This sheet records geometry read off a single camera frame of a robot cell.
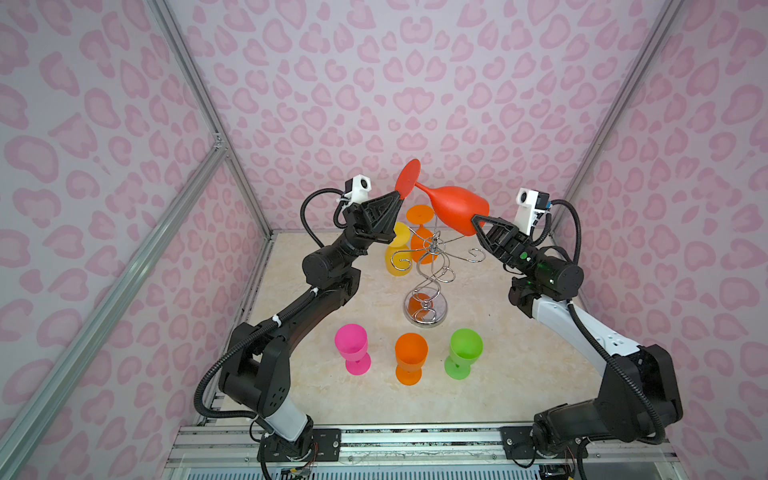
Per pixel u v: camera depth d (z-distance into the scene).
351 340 0.78
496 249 0.55
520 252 0.54
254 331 0.46
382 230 0.54
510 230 0.55
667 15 0.69
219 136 0.90
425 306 0.97
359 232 0.53
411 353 0.74
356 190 0.59
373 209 0.55
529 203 0.54
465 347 0.78
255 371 0.44
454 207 0.56
